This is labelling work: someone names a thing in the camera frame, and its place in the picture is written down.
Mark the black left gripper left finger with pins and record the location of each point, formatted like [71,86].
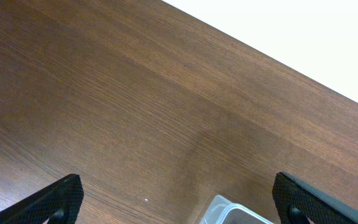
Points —
[58,203]

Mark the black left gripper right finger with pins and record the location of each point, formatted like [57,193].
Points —
[297,201]

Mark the clear plastic container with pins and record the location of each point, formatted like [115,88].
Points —
[223,211]

